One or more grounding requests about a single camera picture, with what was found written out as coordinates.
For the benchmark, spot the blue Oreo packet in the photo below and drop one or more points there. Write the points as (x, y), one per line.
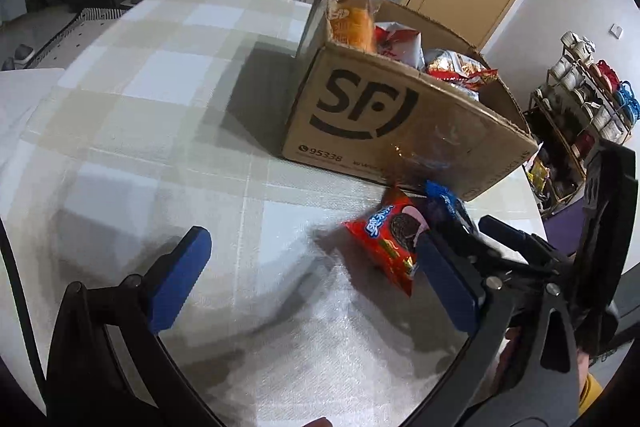
(444, 199)

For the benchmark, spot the SF Express cardboard box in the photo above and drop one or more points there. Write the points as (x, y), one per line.
(361, 113)

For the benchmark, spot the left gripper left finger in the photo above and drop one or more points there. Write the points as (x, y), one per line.
(172, 277)

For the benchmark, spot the yellow sleeve forearm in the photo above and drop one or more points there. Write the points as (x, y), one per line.
(590, 393)

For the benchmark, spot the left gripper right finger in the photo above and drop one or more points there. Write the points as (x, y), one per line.
(455, 281)

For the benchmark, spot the orange white snack bag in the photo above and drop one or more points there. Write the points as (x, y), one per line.
(459, 69)

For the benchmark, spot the shoe rack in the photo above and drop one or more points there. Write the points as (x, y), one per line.
(581, 102)

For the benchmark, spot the red Oreo packet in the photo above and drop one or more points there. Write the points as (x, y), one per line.
(388, 235)

